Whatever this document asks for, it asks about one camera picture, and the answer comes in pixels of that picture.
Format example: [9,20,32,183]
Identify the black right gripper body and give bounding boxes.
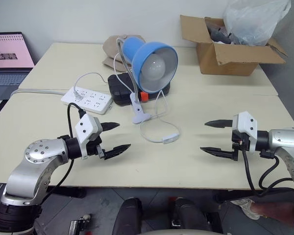
[231,129,251,162]

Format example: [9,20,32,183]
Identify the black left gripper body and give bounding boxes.
[86,123,107,160]

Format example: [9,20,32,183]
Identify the white lamp cord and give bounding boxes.
[74,52,181,145]

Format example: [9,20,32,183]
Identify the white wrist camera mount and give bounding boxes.
[74,114,103,161]
[231,111,258,154]

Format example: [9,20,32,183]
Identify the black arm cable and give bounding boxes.
[242,149,294,197]
[46,102,88,196]

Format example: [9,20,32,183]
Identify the clear plastic bag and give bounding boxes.
[222,0,292,47]

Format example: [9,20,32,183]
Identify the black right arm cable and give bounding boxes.
[242,149,294,197]

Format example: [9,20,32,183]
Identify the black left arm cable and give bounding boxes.
[46,102,88,196]

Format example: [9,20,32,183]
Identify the dark rounded shape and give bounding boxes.
[173,197,212,235]
[112,197,144,235]

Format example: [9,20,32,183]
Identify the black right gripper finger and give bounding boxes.
[204,118,234,129]
[199,146,235,160]

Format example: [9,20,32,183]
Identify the brown cardboard box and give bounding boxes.
[179,14,289,77]

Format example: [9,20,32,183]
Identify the beige cloth hat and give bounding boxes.
[102,34,147,72]

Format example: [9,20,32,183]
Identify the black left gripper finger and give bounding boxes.
[105,144,132,160]
[102,121,121,132]

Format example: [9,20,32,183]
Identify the grey power strip cable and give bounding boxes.
[10,88,72,97]

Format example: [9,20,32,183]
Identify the blue clip desk lamp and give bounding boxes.
[116,36,179,124]

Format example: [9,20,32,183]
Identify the black case with orange latch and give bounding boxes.
[107,71,172,106]

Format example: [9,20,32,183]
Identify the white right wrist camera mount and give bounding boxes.
[231,111,258,154]

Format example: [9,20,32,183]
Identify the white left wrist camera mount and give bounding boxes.
[74,114,103,161]

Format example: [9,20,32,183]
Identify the beige sneaker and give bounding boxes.
[231,198,263,221]

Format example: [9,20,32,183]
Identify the white inline cord switch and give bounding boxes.
[162,134,180,144]

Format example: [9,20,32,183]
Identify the black table foot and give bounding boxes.
[47,187,87,199]

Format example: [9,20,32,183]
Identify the person's bare leg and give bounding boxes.
[249,200,294,219]

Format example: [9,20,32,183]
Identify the dark items in cardboard box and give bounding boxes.
[205,18,237,45]

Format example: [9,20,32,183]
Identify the white light bulb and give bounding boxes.
[140,54,166,82]

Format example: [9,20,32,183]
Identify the grey laptop with pink screen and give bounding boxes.
[0,31,36,101]

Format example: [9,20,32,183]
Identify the white power strip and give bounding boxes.
[61,85,114,116]

